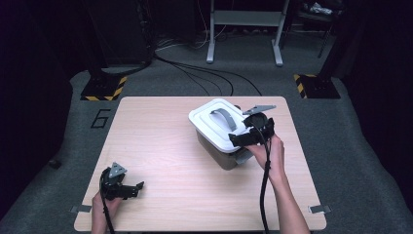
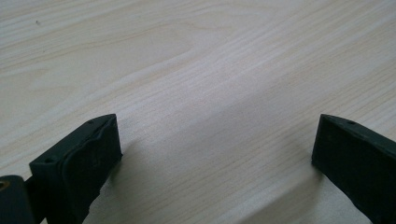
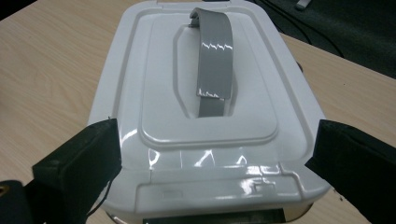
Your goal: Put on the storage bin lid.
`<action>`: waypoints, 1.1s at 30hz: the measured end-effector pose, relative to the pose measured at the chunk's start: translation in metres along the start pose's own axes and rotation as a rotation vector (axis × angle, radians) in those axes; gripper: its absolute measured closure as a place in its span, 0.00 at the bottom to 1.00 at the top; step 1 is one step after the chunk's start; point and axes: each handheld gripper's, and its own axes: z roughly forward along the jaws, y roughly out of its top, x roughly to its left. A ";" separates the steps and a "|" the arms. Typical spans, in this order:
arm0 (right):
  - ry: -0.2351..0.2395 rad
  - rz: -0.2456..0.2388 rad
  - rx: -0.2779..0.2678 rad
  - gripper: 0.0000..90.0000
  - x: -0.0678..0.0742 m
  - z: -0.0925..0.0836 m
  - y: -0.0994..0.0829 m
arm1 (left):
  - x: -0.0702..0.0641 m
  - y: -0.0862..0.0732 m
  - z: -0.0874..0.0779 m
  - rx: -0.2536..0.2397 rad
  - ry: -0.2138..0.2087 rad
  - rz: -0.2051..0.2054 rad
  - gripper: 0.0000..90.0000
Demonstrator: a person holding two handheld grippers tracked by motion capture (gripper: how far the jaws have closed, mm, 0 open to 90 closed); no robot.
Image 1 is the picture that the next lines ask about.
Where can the person's left hand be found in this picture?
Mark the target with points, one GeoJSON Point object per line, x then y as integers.
{"type": "Point", "coordinates": [112, 204]}

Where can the dark chair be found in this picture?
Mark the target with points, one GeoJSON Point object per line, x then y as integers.
{"type": "Point", "coordinates": [324, 22]}

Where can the metal table edge bracket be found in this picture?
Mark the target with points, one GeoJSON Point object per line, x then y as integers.
{"type": "Point", "coordinates": [319, 209]}
{"type": "Point", "coordinates": [79, 209]}

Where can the person's right hand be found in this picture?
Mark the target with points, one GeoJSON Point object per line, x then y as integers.
{"type": "Point", "coordinates": [272, 156]}

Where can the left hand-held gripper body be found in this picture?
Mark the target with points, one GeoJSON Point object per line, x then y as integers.
{"type": "Point", "coordinates": [112, 188]}

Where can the round black table grommet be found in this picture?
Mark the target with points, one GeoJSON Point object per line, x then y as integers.
{"type": "Point", "coordinates": [238, 107]}

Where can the white metal stand frame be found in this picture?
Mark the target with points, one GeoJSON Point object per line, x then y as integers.
{"type": "Point", "coordinates": [246, 18]}

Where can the white crumpled cloth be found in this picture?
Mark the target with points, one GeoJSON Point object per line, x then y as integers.
{"type": "Point", "coordinates": [319, 8]}

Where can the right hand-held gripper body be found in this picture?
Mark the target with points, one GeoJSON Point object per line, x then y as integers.
{"type": "Point", "coordinates": [259, 125]}

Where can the black yellow striped stand base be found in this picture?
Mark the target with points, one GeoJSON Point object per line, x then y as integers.
{"type": "Point", "coordinates": [104, 87]}
{"type": "Point", "coordinates": [319, 86]}

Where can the small black floor object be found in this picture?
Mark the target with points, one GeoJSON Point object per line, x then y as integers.
{"type": "Point", "coordinates": [54, 163]}

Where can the grey translucent storage box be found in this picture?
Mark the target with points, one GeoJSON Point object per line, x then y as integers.
{"type": "Point", "coordinates": [217, 156]}

